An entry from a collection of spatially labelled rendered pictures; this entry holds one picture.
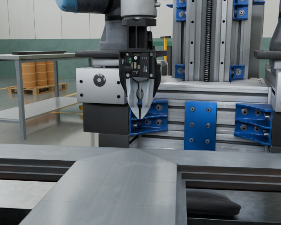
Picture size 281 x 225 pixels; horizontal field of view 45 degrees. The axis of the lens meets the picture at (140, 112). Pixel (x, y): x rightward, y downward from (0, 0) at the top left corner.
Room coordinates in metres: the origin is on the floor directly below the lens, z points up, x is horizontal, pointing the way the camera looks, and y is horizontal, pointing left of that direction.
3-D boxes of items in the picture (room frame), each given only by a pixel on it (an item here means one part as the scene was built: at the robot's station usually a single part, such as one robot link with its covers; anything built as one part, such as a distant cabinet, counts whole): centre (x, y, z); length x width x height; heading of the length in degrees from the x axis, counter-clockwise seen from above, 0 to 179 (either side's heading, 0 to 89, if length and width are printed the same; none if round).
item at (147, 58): (0.72, 0.00, 1.04); 0.09 x 0.08 x 0.12; 174
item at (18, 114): (4.73, 1.37, 0.49); 1.80 x 0.70 x 0.99; 161
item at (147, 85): (0.72, -0.01, 0.94); 0.06 x 0.03 x 0.09; 174
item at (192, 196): (0.74, -0.13, 0.70); 0.20 x 0.10 x 0.03; 77
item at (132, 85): (0.73, 0.02, 0.94); 0.06 x 0.03 x 0.09; 174
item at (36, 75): (8.17, 2.44, 0.38); 1.20 x 0.80 x 0.77; 158
